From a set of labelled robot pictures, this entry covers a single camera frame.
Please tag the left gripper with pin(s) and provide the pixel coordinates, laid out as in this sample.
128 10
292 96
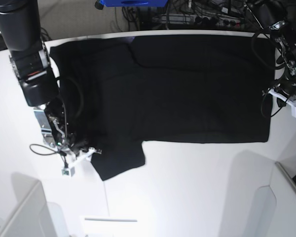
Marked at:
284 92

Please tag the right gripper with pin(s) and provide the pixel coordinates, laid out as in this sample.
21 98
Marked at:
72 152

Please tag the black T-shirt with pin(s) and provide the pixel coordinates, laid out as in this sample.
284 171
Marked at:
182 88

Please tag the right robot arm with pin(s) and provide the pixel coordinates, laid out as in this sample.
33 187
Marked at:
21 31

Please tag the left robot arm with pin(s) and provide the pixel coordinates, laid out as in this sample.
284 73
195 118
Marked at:
271 17

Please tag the white power strip with plugs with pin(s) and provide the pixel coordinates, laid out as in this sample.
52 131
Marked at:
216 22

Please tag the blue box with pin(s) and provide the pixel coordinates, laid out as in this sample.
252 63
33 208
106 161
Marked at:
135 3

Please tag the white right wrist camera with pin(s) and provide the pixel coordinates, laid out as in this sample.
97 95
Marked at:
70 171

